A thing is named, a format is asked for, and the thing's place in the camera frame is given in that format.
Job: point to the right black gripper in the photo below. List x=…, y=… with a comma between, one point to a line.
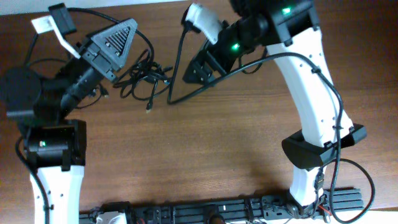
x=208, y=61

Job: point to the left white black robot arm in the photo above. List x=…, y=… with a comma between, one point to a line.
x=52, y=146

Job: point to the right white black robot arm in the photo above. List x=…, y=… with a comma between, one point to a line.
x=291, y=35

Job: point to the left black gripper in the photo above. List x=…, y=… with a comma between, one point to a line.
x=97, y=60

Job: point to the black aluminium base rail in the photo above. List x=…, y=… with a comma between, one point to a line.
x=245, y=210

